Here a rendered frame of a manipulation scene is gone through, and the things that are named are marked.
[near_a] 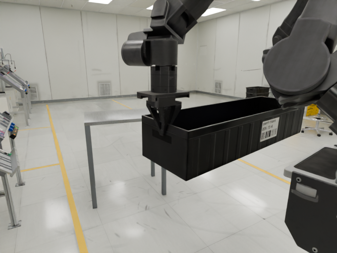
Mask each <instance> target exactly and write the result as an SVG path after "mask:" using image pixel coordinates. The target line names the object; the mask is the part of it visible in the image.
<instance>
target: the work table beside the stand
mask: <svg viewBox="0 0 337 253"><path fill-rule="evenodd" d="M145 114H150V112H149V110H148V108H139V109H123V110H107V111H91V112H84V127H85V137H86V147H87V157H88V167H89V177H90V186H91V196H92V206H93V209H94V208H97V198H96V188H95V186H96V184H95V174H94V163H93V153H92V142H91V131H90V126H91V125H103V124H115V123H128V122H140V121H141V116H142V115H145ZM150 168H151V176H152V177H153V176H155V163H154V162H153V161H150ZM161 193H162V195H166V169H164V168H163V167H161Z"/></svg>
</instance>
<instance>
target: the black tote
mask: <svg viewBox="0 0 337 253"><path fill-rule="evenodd" d="M304 110H305V107H301V108H293V107H290V108H287V109H284V110H283V109H282V108H279V107H278V104H277V101H276V98H272V97H265V96H258V97H251V98H245V99H238V100H232V101H226V102H220V103H213V104H207V105H201V106H195V107H188V108H182V109H181V110H180V112H179V113H178V115H177V117H176V118H175V120H174V122H173V124H172V125H171V124H167V127H166V132H165V135H164V136H161V135H160V134H159V132H158V129H157V127H156V124H155V121H154V119H153V118H152V116H151V114H145V115H142V116H141V121H142V155H143V156H144V157H146V158H148V159H149V160H151V161H153V162H154V163H156V164H158V165H159V166H161V167H163V168H164V169H166V170H168V171H169V172H171V173H173V174H175V175H176V176H178V177H180V178H181V179H183V180H185V181H188V180H190V179H193V178H195V177H197V176H200V175H202V174H204V173H207V172H209V171H211V170H214V169H216V168H218V167H221V166H223V165H225V164H228V163H230V162H232V161H235V160H237V159H239V158H242V157H244V156H246V155H249V154H251V153H253V152H256V151H258V150H260V149H263V148H265V147H267V146H270V145H272V144H274V143H277V142H279V141H281V140H284V139H286V138H288V137H291V136H293V135H295V134H298V133H300V131H301V126H302V120H303V115H304Z"/></svg>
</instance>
